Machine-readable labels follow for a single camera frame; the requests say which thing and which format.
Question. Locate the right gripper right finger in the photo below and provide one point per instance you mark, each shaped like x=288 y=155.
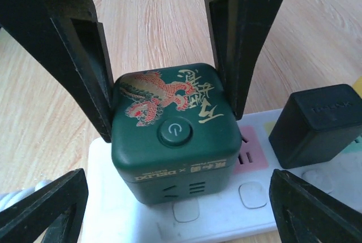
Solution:
x=304 y=213

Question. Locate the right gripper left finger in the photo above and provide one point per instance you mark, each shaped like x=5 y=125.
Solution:
x=56 y=210

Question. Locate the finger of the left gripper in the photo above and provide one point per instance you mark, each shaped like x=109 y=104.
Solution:
x=67 y=39
x=238 y=30

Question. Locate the white power strip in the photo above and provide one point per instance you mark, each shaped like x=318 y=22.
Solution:
x=243 y=209

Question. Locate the black adapter plug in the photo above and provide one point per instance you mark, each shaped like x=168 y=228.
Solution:
x=315 y=125

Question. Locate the green dragon cube plug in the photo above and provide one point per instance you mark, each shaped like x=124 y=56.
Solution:
x=174 y=135

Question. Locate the yellow cube plug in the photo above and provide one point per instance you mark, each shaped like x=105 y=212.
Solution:
x=357 y=86

